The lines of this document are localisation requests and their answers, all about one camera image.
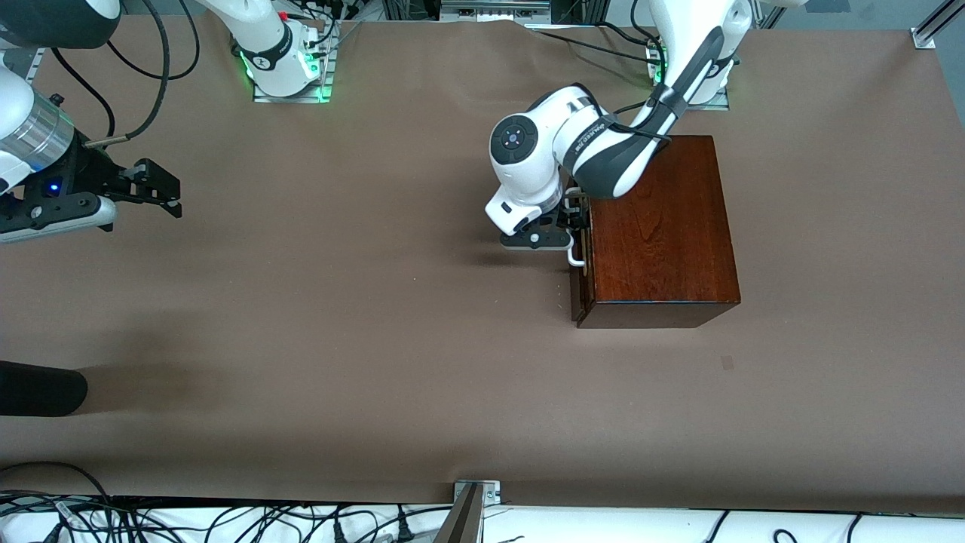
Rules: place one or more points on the black cylinder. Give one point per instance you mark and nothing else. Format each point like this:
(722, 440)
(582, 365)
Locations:
(41, 388)

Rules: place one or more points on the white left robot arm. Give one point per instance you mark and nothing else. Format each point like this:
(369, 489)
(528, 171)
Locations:
(595, 143)

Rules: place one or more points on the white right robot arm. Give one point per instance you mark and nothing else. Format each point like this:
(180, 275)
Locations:
(265, 45)

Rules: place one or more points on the grey electronics box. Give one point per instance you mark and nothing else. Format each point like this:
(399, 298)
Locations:
(490, 9)

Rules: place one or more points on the aluminium corner profile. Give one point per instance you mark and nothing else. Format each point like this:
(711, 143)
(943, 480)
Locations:
(931, 30)

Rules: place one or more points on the black power plug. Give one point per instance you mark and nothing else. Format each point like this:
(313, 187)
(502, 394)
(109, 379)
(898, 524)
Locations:
(404, 529)
(339, 532)

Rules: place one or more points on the aluminium frame rail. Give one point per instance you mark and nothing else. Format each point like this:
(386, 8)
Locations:
(26, 64)

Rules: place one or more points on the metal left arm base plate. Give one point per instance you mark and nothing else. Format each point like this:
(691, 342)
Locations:
(720, 102)

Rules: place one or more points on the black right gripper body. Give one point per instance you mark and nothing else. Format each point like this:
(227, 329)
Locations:
(84, 175)

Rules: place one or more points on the aluminium profile with bracket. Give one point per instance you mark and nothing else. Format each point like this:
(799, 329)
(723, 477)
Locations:
(464, 520)

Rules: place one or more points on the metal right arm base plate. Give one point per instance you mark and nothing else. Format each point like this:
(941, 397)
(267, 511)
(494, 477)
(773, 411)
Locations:
(320, 83)

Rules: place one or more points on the brown paper table cover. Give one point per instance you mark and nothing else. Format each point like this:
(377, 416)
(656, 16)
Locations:
(377, 339)

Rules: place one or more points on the dark brown wooden cabinet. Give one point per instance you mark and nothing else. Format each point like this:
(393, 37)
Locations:
(663, 226)

